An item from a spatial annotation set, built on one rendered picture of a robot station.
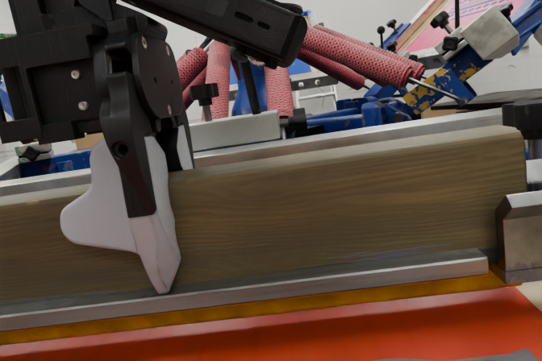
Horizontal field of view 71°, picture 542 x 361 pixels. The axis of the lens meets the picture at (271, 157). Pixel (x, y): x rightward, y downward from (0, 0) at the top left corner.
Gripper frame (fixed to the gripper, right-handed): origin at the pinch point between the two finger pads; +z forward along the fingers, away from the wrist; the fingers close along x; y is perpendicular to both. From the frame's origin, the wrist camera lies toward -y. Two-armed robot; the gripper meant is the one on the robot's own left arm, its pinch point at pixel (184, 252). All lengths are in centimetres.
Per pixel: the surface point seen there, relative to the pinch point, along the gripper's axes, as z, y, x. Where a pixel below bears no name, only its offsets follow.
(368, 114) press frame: -2, -24, -60
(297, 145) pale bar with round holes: -2.9, -8.1, -20.5
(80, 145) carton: 12, 217, -365
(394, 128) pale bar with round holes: -3.2, -19.2, -20.6
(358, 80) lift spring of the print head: -9, -31, -106
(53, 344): 5.3, 10.2, -0.1
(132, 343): 5.3, 4.2, 0.8
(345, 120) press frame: 0, -20, -68
